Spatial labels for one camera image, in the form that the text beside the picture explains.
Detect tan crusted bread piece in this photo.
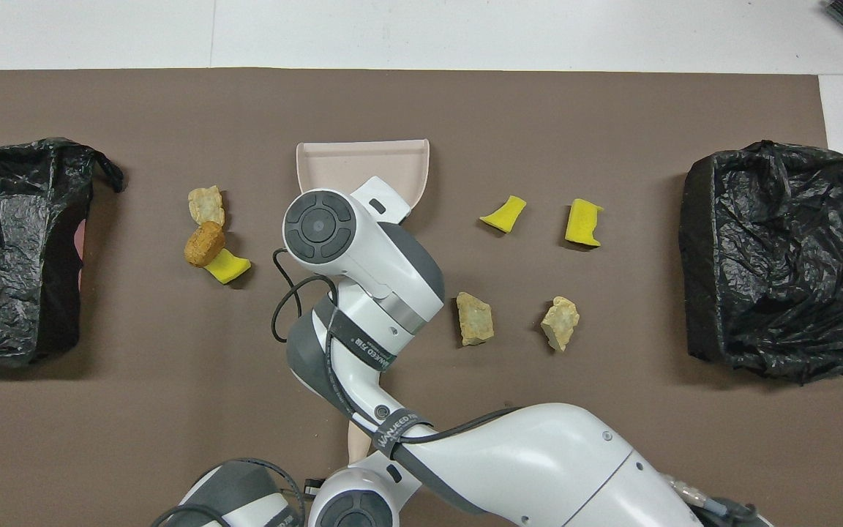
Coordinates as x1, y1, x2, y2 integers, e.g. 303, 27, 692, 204
455, 291, 496, 347

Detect yellow sponge piece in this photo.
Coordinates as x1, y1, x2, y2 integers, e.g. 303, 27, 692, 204
202, 247, 252, 285
565, 198, 604, 250
479, 195, 528, 234

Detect beige plastic dustpan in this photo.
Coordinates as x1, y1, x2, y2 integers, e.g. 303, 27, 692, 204
296, 139, 431, 222

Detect pale bread piece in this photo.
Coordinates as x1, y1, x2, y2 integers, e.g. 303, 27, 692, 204
540, 296, 581, 354

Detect beige hand brush black bristles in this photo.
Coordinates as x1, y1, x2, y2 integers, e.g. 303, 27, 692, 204
347, 419, 372, 466

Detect brown bread roll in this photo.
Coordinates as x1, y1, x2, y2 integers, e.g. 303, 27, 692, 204
184, 222, 227, 269

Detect pale bread chunk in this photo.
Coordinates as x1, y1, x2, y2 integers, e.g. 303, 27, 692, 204
187, 185, 226, 228

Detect bin lined with black bag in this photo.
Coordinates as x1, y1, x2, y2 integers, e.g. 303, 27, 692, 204
679, 141, 843, 386
0, 137, 126, 367

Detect brown table mat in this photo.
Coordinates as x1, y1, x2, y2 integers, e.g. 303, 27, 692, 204
0, 68, 843, 527

